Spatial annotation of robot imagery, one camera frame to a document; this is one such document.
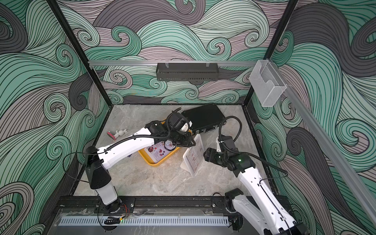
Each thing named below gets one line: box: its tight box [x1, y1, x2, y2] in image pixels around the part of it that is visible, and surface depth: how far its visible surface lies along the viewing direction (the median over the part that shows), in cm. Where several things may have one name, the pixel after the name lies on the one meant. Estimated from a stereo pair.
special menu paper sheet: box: [143, 141, 173, 164], surface depth 93 cm
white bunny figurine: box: [114, 129, 128, 139], surface depth 101 cm
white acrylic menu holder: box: [180, 133, 206, 177], surface depth 79 cm
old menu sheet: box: [186, 139, 205, 174], surface depth 79 cm
